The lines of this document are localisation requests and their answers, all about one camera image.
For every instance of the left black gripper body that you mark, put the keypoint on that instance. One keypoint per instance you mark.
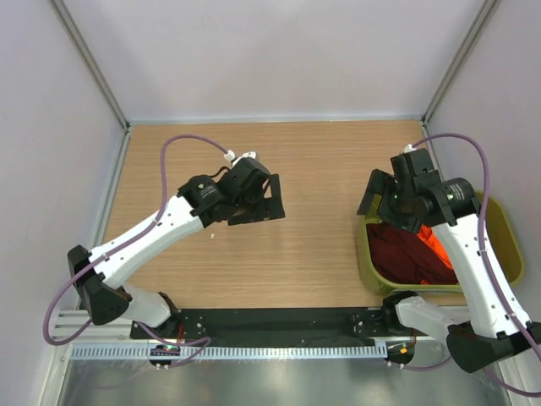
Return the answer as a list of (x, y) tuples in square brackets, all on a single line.
[(257, 207)]

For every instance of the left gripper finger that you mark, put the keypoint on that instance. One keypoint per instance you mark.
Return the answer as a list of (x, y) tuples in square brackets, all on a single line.
[(247, 215), (270, 205)]

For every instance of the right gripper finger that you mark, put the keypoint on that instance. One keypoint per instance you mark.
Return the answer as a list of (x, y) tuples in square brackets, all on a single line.
[(404, 222), (377, 185)]

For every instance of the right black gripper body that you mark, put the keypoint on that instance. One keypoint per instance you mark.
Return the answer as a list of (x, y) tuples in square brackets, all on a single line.
[(379, 199)]

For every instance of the orange t shirt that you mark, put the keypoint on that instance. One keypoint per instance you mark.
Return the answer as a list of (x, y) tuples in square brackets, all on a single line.
[(427, 235)]

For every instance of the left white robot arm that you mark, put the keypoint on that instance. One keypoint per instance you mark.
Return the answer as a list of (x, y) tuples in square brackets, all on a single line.
[(103, 271)]

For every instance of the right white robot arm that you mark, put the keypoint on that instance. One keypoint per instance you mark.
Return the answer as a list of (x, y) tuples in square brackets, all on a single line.
[(497, 326)]

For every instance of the maroon t shirt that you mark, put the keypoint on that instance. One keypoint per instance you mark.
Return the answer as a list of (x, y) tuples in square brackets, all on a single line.
[(401, 257)]

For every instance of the olive green plastic basket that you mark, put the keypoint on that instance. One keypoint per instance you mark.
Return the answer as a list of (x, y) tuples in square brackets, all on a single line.
[(499, 231)]

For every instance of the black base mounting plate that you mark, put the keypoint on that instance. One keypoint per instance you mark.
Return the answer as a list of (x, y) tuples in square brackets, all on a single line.
[(215, 323)]

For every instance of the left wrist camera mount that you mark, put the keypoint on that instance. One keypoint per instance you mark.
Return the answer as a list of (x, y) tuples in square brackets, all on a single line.
[(231, 157)]

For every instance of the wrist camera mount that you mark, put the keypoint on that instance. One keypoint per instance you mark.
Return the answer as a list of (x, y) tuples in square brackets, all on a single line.
[(409, 148), (231, 157)]

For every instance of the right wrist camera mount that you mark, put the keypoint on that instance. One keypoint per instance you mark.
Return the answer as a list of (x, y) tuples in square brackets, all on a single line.
[(409, 148)]

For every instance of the right aluminium corner post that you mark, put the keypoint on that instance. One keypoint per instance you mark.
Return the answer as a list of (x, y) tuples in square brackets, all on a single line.
[(468, 43)]

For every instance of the aluminium corner post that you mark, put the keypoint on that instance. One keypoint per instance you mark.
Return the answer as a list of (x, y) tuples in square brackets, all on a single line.
[(468, 43), (71, 28)]

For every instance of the aluminium frame rail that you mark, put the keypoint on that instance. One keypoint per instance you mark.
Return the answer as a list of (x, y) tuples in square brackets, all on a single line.
[(68, 322)]

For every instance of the slotted cable duct rail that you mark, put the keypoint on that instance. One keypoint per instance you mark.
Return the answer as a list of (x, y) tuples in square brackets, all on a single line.
[(156, 351)]

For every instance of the left aluminium corner post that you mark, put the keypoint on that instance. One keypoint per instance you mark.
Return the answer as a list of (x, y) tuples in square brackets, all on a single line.
[(71, 28)]

